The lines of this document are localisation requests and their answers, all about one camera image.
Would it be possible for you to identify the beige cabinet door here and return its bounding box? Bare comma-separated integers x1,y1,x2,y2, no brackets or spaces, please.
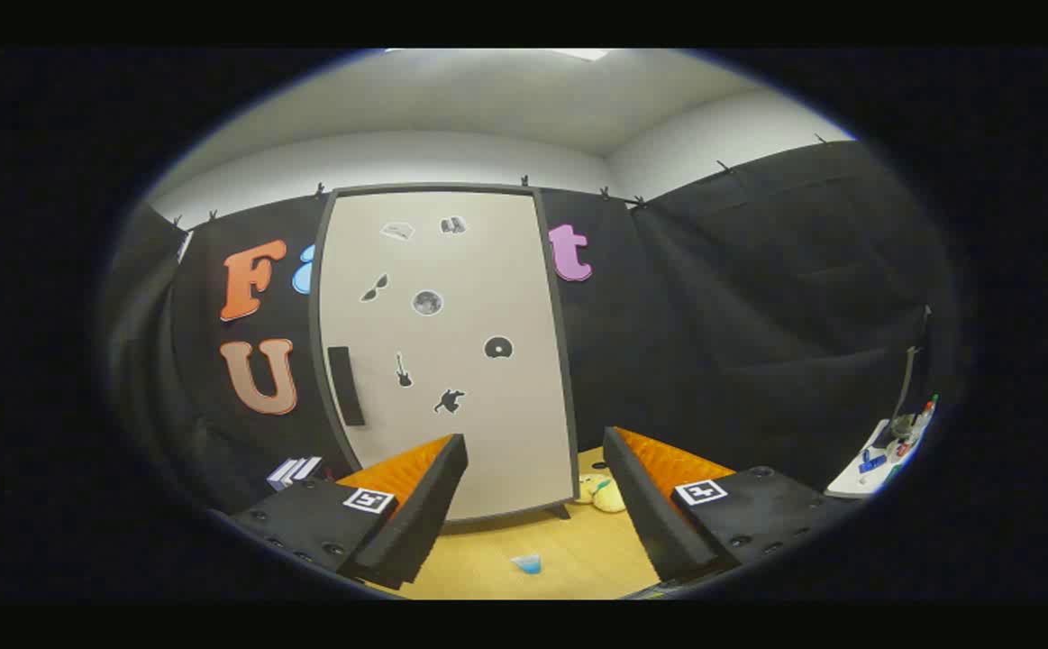
310,183,580,524

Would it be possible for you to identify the black door handle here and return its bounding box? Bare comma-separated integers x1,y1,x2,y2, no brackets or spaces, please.
327,346,368,427

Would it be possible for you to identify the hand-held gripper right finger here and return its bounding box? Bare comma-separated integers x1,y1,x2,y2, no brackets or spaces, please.
602,426,851,585

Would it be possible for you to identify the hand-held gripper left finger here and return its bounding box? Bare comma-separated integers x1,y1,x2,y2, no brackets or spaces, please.
231,434,469,591

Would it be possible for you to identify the white side table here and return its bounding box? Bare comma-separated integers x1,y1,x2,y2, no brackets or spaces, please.
825,415,928,499

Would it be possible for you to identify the thin black stand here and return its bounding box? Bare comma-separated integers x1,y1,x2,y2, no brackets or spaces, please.
884,306,932,449

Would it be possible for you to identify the yellow plush toy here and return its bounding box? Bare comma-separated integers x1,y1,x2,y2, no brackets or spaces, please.
575,472,626,514

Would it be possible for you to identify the black backdrop cloth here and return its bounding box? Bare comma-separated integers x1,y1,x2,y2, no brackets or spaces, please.
105,135,957,515

